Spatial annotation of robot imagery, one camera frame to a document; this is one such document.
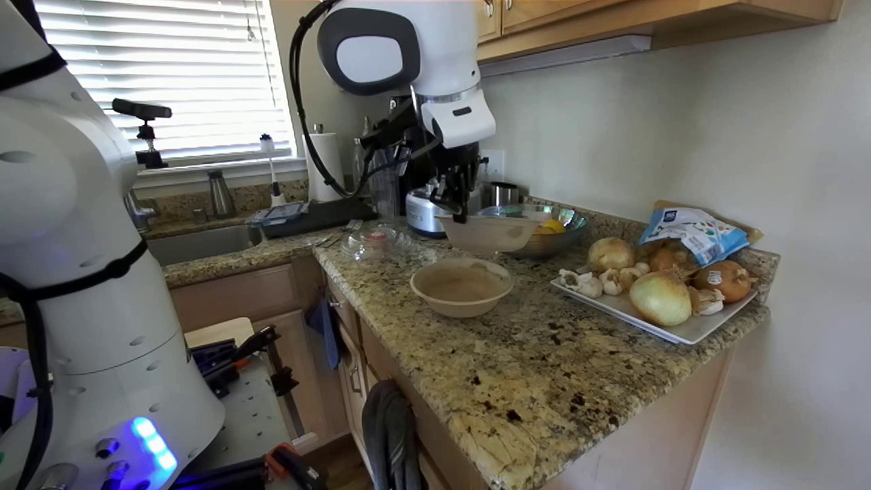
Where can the tan bowl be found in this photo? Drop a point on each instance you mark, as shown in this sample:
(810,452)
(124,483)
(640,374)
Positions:
(461,289)

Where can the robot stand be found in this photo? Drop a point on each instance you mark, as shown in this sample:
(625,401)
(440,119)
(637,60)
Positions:
(248,415)

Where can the black and orange clamp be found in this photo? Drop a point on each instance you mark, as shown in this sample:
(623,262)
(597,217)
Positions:
(289,466)
(235,354)

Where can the brown onion with sticker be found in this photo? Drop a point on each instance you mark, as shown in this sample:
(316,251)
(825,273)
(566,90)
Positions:
(725,280)

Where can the container with blue lid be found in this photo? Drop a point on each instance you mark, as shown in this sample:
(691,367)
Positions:
(280,213)

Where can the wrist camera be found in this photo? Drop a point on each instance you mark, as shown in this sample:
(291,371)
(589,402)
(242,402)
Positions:
(389,132)

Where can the lemon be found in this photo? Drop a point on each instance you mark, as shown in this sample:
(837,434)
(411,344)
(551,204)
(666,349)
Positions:
(551,225)

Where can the tap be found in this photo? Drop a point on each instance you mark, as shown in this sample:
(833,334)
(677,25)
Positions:
(139,212)

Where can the white blender base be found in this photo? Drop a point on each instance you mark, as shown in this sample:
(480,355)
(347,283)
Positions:
(423,214)

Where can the steel mixing bowl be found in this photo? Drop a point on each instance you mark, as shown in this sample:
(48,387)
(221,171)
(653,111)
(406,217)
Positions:
(558,241)

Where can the large pale yellow onion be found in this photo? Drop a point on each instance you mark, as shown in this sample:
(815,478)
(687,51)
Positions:
(660,299)

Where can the camera on mount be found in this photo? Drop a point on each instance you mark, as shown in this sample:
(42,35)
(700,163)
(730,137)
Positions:
(146,129)

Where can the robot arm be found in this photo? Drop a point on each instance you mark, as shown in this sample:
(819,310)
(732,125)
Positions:
(88,286)

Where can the steel cup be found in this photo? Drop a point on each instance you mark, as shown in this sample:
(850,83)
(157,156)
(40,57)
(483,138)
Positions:
(505,194)

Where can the fork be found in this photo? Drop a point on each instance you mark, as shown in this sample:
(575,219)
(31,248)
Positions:
(338,233)

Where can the blue cloth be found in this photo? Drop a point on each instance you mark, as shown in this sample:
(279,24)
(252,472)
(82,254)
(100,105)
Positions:
(326,330)

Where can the paper towel roll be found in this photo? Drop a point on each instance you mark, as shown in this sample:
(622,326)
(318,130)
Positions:
(325,167)

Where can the window with white blinds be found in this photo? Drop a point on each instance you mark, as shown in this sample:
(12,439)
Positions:
(177,75)

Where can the wall socket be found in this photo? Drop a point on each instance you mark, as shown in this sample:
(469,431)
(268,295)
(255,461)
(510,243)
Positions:
(494,167)

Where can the black drying mat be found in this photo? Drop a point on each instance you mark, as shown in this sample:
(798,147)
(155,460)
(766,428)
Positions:
(326,214)

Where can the clear glass lid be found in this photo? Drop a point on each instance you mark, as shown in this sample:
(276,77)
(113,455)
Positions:
(374,241)

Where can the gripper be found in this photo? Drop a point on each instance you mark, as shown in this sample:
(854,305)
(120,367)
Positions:
(461,162)

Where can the grey towel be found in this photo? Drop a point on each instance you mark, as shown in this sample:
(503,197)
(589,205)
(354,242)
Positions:
(391,435)

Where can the wooden wall cabinet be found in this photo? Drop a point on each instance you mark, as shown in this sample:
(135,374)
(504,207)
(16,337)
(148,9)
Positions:
(612,17)

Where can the white rectangular plate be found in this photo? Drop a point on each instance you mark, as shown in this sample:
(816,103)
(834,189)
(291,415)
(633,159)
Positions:
(680,330)

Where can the translucent white plastic bowl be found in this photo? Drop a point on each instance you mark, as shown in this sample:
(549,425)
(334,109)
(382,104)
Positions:
(486,235)

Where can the small yellow onion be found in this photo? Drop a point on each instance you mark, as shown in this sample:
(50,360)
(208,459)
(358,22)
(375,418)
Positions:
(610,254)

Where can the sink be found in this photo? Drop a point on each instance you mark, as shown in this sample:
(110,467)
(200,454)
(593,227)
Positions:
(201,243)

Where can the dish brush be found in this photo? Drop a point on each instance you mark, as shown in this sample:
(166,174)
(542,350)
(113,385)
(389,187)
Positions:
(274,177)

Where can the under-cabinet light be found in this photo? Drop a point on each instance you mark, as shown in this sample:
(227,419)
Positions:
(565,56)

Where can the blue and white bag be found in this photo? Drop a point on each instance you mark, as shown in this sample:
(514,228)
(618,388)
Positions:
(694,233)

